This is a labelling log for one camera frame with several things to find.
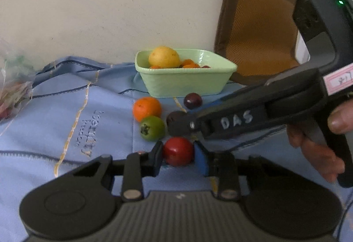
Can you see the light green tomato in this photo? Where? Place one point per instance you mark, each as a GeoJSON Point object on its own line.
{"type": "Point", "coordinates": [152, 128]}

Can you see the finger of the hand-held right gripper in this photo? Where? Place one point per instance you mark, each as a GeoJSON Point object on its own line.
{"type": "Point", "coordinates": [237, 98]}
{"type": "Point", "coordinates": [234, 124]}

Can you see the blue bed sheet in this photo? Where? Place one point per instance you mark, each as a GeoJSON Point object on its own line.
{"type": "Point", "coordinates": [82, 109]}

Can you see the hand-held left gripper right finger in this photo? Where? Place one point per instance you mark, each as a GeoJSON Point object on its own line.
{"type": "Point", "coordinates": [200, 160]}

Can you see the brown woven seat cushion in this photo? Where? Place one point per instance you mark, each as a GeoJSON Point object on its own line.
{"type": "Point", "coordinates": [253, 27]}

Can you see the person's right hand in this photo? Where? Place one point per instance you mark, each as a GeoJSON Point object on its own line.
{"type": "Point", "coordinates": [311, 148]}

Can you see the red cherry tomato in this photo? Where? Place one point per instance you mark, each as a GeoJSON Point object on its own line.
{"type": "Point", "coordinates": [178, 151]}

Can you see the large orange tomato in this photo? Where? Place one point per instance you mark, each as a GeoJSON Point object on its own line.
{"type": "Point", "coordinates": [187, 61]}

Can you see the large yellow citrus fruit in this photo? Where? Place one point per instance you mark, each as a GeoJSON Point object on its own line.
{"type": "Point", "coordinates": [164, 57]}

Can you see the clear plastic bag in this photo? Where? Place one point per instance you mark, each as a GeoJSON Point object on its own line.
{"type": "Point", "coordinates": [13, 79]}

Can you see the mandarin orange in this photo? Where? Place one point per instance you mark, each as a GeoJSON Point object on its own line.
{"type": "Point", "coordinates": [147, 109]}

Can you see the light green plastic basin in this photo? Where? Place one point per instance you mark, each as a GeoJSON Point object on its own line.
{"type": "Point", "coordinates": [184, 80]}

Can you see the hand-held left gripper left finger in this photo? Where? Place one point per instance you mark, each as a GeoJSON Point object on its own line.
{"type": "Point", "coordinates": [157, 159]}

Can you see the dark purple cherry tomato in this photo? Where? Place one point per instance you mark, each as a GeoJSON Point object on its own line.
{"type": "Point", "coordinates": [193, 100]}
{"type": "Point", "coordinates": [175, 120]}

